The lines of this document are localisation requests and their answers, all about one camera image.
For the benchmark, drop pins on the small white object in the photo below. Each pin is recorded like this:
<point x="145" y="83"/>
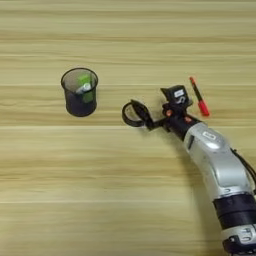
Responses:
<point x="86" y="87"/>

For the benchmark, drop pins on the black mesh pen cup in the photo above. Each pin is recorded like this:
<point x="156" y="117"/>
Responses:
<point x="75" y="108"/>

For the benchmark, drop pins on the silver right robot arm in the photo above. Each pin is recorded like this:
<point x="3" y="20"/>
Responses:
<point x="216" y="160"/>

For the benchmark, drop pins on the red and black marker pen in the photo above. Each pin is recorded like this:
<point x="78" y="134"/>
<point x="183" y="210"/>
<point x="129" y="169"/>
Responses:
<point x="203" y="107"/>

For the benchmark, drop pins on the green eraser block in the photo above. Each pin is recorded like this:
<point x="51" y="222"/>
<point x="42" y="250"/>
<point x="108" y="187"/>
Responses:
<point x="85" y="79"/>

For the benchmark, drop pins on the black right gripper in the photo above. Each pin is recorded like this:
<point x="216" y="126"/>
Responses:
<point x="178" y="121"/>

